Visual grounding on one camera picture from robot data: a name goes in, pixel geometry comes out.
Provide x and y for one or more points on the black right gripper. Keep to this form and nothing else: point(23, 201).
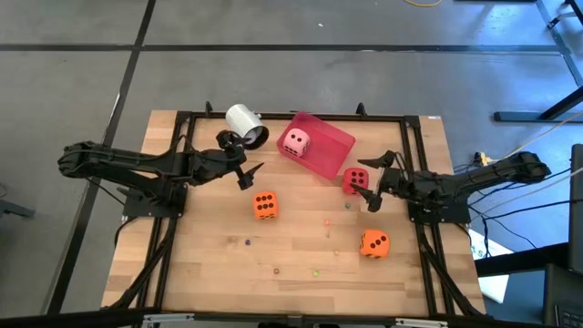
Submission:
point(394, 184)

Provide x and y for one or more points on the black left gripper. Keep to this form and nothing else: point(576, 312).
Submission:
point(214, 166)

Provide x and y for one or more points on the large red foam die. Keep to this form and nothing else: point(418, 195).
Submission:
point(355, 178)

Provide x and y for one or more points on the large orange foam die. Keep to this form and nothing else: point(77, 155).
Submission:
point(375, 243)
point(265, 204)

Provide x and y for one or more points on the large pink foam die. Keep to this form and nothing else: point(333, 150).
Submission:
point(296, 142)

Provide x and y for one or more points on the pink translucent plastic bin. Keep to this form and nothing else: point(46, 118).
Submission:
point(325, 150)

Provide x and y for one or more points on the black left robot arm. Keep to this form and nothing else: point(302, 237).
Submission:
point(127, 161)

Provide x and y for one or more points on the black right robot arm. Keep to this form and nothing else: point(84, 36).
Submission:
point(492, 175)

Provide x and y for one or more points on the white round desk fan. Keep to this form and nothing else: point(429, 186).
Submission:
point(243, 120)

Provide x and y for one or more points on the yellow power plug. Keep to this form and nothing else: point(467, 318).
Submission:
point(482, 159)

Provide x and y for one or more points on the white paper sheet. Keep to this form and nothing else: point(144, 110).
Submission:
point(489, 282)

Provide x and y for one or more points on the black flat bar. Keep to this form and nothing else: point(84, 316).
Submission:
point(519, 262)

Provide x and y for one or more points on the black upright panel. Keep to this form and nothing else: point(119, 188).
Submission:
point(577, 205)

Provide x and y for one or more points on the black equipment box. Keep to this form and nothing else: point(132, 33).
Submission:
point(565, 300)

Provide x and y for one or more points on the grey floor object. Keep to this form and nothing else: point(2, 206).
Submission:
point(13, 210)

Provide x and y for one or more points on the black rig crossbar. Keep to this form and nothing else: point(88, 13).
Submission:
point(68, 320)

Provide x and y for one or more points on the black aluminium table frame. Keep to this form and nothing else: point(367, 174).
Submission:
point(412, 122)

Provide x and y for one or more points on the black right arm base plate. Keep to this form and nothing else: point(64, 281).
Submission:
point(451, 218)

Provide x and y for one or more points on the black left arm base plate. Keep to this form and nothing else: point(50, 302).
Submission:
point(136, 210)

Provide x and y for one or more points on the silver metal bracket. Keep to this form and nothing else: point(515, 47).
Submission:
point(166, 318)
point(421, 323)

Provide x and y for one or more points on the black desk leg frame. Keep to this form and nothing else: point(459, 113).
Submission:
point(524, 117)

